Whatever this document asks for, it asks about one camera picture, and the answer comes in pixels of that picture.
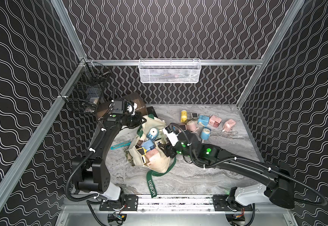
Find pink sharpener black face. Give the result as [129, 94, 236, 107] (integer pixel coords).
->
[179, 124, 187, 131]

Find cream tote bag green handles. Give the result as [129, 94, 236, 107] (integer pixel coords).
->
[128, 114, 175, 198]

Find blue pencil sharpener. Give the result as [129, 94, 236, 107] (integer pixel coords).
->
[197, 115, 210, 126]

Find pink box pencil sharpener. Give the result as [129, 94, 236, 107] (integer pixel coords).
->
[208, 115, 222, 128]

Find pink rounded pencil sharpener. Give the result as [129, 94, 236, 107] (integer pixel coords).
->
[222, 119, 236, 132]

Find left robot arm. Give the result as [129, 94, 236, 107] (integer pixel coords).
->
[65, 98, 146, 202]

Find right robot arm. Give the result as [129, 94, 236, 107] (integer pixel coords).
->
[160, 123, 328, 210]

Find teal utility knife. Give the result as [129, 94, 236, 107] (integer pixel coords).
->
[110, 141, 131, 150]

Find blue round dial sharpener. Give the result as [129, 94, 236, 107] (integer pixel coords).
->
[147, 127, 159, 141]

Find light blue round sharpener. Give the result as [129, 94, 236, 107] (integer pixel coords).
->
[200, 127, 212, 140]

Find light blue box sharpener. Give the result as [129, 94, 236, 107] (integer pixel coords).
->
[141, 140, 155, 152]

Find white wire basket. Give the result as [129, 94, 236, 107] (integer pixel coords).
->
[138, 58, 202, 83]

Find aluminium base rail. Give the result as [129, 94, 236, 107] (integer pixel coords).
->
[61, 195, 288, 214]

